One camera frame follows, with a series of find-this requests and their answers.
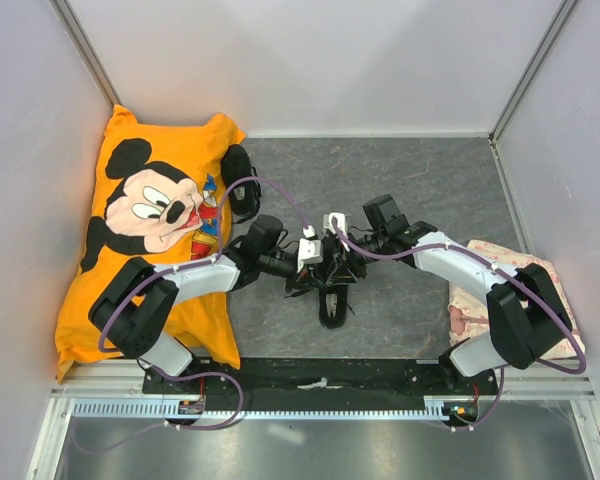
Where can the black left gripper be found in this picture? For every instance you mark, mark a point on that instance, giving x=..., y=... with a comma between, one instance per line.
x=309, y=277

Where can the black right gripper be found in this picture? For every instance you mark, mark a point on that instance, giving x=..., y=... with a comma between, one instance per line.
x=345, y=268

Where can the black shoelace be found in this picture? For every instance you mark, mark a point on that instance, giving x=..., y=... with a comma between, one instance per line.
x=324, y=270

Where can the black canvas sneaker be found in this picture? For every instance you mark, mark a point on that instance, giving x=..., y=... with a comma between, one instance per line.
x=333, y=306

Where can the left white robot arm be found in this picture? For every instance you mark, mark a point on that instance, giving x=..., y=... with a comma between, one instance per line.
x=133, y=309

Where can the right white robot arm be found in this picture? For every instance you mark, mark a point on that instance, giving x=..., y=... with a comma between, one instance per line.
x=525, y=315

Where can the white tape scrap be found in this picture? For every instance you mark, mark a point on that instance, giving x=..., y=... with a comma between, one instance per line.
x=323, y=383

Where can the orange Mickey Mouse pillow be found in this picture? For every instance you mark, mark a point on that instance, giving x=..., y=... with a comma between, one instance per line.
x=157, y=195

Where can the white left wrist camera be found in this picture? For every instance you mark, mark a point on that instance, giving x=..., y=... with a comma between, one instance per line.
x=310, y=249

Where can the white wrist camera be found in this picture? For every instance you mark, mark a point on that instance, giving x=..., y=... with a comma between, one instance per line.
x=335, y=228
x=310, y=249

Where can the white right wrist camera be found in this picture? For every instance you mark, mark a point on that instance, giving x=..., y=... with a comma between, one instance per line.
x=335, y=228

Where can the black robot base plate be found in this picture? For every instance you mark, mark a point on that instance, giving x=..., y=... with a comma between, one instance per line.
x=266, y=378

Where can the grey slotted cable duct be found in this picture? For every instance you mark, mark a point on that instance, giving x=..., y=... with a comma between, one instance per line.
x=177, y=409

